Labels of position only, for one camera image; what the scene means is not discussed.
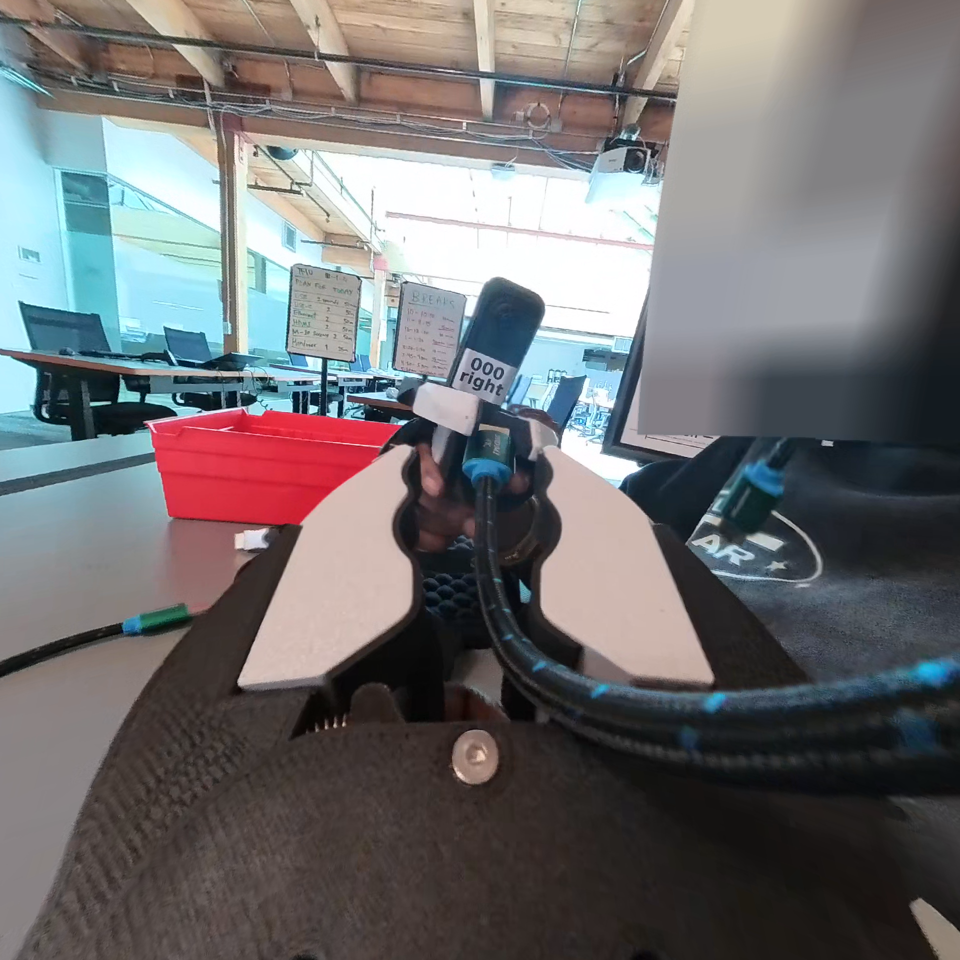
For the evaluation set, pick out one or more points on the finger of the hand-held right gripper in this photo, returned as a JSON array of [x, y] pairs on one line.
[[541, 439], [446, 409]]

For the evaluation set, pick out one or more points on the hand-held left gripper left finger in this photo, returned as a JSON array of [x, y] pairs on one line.
[[337, 585]]

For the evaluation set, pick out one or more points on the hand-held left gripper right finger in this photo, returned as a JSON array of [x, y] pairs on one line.
[[622, 585]]

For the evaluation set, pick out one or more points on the person's right forearm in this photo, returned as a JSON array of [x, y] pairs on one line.
[[675, 487]]

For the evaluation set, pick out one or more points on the person's right hand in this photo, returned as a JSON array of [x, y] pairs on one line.
[[439, 517]]

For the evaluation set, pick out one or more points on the black office chair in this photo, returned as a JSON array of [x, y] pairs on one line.
[[195, 349], [75, 337], [566, 401]]

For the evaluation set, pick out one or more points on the handwritten whiteboard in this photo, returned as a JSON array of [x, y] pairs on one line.
[[429, 330], [324, 311]]

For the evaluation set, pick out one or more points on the framed marker poster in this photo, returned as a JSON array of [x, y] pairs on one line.
[[619, 433]]

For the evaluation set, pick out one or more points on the small white connector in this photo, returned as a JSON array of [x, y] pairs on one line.
[[251, 539]]

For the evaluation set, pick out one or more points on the red plastic bin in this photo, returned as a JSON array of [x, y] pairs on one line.
[[262, 472]]

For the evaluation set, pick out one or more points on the white ceiling projector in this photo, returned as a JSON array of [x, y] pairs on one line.
[[622, 176]]

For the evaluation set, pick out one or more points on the black ceiling dome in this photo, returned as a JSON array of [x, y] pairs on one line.
[[283, 153]]

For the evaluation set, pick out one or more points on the wooden office desk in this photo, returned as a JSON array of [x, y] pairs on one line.
[[150, 367]]

